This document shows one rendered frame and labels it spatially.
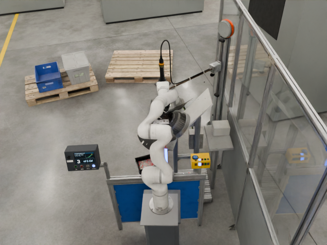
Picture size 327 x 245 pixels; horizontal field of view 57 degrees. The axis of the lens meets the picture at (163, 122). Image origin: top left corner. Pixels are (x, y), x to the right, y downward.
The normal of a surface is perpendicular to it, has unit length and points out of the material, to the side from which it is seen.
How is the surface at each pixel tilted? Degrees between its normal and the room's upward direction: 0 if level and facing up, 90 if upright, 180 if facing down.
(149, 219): 1
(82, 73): 96
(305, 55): 90
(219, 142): 0
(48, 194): 0
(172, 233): 90
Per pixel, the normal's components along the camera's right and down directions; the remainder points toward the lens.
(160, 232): -0.04, 0.65
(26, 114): -0.04, -0.76
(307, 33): 0.23, 0.62
